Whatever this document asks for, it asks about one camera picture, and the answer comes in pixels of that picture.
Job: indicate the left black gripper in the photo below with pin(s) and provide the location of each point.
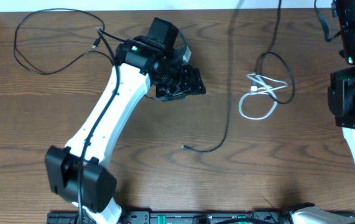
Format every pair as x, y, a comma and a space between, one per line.
189, 85

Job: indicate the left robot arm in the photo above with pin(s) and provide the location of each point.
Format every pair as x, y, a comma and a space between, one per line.
78, 172

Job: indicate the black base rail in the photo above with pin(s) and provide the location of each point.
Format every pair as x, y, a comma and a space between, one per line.
145, 217

